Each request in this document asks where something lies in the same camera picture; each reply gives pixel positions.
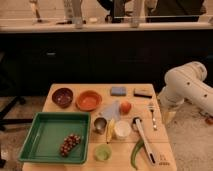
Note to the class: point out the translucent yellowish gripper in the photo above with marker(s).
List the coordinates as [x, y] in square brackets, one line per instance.
[167, 114]

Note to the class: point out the blue sponge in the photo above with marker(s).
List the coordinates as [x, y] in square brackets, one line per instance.
[118, 91]

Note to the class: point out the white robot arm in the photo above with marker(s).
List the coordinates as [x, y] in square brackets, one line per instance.
[185, 82]

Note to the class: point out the white paper cup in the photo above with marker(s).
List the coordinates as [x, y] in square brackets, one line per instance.
[122, 130]

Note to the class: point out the small metal cup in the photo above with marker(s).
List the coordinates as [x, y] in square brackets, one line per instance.
[100, 125]

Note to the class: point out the green plastic cup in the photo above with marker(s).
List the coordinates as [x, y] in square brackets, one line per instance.
[102, 152]

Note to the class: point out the black whiteboard eraser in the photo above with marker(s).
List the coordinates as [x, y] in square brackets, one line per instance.
[142, 93]

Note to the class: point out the green chili pepper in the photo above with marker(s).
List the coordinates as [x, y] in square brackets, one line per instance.
[136, 149]

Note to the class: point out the orange fruit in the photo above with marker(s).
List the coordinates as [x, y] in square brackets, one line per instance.
[125, 107]

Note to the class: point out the clear plastic bag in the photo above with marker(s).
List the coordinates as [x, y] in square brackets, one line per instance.
[111, 111]

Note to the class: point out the yellow banana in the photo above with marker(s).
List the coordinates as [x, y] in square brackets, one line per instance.
[110, 129]

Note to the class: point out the orange bowl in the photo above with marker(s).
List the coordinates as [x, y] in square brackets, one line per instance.
[88, 100]

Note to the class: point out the red grape bunch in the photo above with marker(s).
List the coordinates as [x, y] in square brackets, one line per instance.
[69, 143]

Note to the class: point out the dark brown bowl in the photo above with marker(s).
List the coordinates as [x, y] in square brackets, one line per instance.
[63, 97]

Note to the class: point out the green plastic tray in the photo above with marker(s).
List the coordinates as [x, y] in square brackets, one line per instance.
[47, 133]

